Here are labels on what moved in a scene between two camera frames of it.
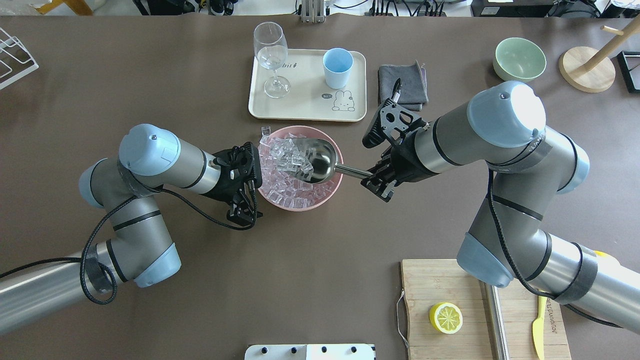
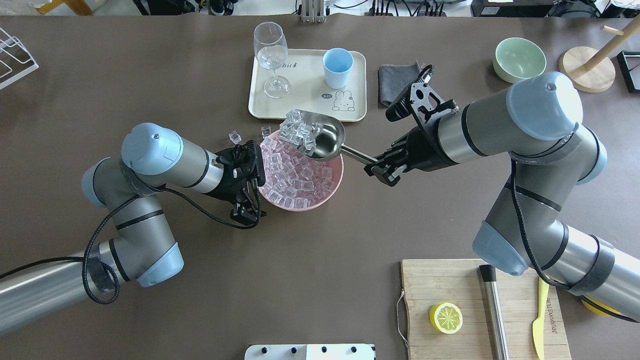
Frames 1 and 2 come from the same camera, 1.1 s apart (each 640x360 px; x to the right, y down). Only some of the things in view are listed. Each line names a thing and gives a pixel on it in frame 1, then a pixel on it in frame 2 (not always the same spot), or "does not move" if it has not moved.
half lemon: (446, 317) does not move
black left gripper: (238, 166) does not move
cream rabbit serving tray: (310, 98) does not move
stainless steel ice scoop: (323, 159) to (330, 140)
